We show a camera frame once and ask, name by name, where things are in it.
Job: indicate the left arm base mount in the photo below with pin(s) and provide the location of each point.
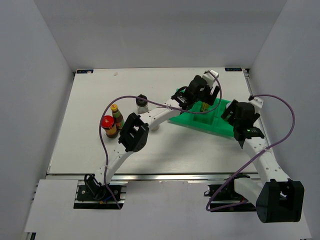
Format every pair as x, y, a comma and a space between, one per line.
92, 195

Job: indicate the yellow-cap brown sauce bottle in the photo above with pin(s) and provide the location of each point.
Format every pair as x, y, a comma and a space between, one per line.
117, 116

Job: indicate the small brown yellow-label bottle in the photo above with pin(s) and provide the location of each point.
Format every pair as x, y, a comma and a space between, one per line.
204, 107

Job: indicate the green three-compartment bin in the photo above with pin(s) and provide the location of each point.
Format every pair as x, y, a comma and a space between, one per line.
210, 122

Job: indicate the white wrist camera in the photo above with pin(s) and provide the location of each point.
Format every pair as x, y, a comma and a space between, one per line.
210, 77
257, 102

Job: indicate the glass shaker black knob lid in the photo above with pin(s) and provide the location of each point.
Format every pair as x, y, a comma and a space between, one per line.
142, 104

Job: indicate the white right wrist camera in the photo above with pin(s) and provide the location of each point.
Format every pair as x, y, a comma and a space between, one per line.
257, 102

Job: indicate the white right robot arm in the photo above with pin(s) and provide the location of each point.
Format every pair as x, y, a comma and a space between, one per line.
279, 199

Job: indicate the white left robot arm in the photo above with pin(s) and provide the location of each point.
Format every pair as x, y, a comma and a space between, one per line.
134, 134

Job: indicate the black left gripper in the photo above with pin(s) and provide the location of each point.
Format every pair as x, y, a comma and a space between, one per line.
210, 98

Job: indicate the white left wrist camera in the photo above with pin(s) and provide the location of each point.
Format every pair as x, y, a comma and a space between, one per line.
210, 77

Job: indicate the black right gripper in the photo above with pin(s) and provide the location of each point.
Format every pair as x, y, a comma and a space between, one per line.
230, 109

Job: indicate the red-lid sauce jar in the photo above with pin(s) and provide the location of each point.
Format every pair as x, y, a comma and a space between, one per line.
109, 126

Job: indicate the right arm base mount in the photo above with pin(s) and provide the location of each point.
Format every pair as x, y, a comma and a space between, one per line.
228, 196

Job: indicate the blue left corner label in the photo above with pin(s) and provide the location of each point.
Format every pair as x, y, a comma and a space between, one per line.
84, 71

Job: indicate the blue right corner label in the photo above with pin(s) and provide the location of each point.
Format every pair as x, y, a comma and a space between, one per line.
233, 69

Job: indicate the blue corner label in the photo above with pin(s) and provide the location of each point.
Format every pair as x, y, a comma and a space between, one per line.
233, 69
84, 71

